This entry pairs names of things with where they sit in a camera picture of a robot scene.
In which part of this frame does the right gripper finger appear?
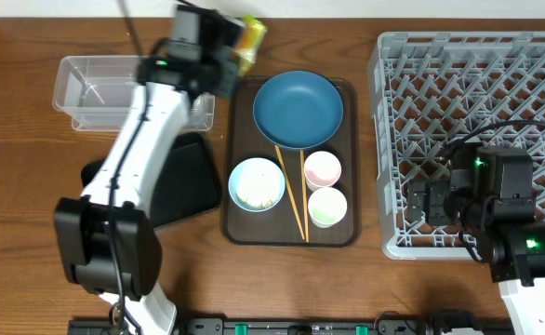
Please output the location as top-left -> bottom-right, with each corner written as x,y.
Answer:
428,181 -> 450,227
406,180 -> 429,222

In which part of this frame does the yellow green snack wrapper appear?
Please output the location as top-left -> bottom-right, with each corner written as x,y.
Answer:
235,15 -> 268,76

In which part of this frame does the pale green plastic cup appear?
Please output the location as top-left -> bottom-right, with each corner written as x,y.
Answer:
308,187 -> 348,228

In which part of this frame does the pink plastic cup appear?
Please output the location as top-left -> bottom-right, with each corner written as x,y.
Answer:
304,151 -> 342,192

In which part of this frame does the light blue bowl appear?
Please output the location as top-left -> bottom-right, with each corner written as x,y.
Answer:
228,157 -> 286,212

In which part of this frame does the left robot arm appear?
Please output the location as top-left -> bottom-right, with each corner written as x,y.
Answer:
53,5 -> 247,334

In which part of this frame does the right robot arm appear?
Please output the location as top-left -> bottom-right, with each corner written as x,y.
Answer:
406,143 -> 545,334

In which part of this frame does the grey dishwasher rack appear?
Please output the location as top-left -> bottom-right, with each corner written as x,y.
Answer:
367,32 -> 545,260

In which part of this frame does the clear plastic waste bin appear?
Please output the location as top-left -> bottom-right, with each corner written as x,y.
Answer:
53,55 -> 215,132

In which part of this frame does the right wooden chopstick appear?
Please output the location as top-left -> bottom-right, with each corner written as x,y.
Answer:
299,151 -> 310,243

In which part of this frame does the wooden chopstick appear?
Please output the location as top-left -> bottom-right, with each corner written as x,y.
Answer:
274,144 -> 306,240
299,151 -> 310,243

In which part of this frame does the dark blue plate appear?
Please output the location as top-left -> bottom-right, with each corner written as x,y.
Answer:
253,71 -> 344,151

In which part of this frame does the left wooden chopstick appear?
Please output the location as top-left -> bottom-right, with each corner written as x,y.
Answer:
274,144 -> 306,240

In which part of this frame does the black plastic tray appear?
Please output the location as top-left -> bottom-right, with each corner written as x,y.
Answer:
78,133 -> 222,252

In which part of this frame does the brown serving tray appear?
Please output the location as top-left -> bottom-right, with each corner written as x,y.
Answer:
221,74 -> 360,248

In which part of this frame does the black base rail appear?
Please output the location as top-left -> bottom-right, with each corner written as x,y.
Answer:
66,316 -> 534,335

